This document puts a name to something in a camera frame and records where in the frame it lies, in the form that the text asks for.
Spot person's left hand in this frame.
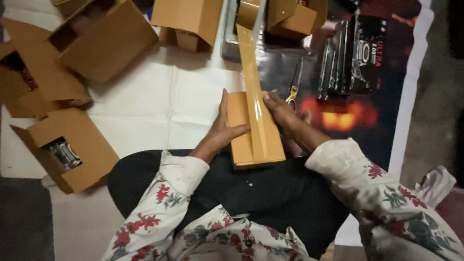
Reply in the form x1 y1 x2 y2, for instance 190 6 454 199
202 88 251 154

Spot person's right hand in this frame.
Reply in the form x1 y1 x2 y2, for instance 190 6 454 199
262 92 312 140

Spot brown packing tape strip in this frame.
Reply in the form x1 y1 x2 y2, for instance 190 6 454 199
236 24 272 162

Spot brown cardboard box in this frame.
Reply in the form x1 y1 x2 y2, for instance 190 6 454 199
47 0 159 83
0 18 94 119
227 91 286 171
150 0 224 54
266 0 329 40
51 0 109 19

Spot open brown cardboard box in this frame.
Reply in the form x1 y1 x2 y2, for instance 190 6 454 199
266 0 329 40
0 18 94 119
51 0 109 19
47 0 159 83
150 0 224 54

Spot stack of black product packets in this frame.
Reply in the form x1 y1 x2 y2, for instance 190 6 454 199
317 14 387 101

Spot printed vinyl banner sheet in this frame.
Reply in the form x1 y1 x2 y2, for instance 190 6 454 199
250 0 435 247

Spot brown packing tape roll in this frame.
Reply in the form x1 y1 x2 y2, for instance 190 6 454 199
236 0 262 31

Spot person's black trousers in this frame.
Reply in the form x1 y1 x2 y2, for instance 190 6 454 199
108 149 350 260

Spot floral patterned shirt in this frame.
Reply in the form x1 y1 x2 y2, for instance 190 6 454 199
101 138 464 261

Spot open cardboard box with product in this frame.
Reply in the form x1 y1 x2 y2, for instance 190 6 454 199
10 108 120 195

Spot gold handled scissors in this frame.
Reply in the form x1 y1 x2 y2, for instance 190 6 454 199
285 57 304 114

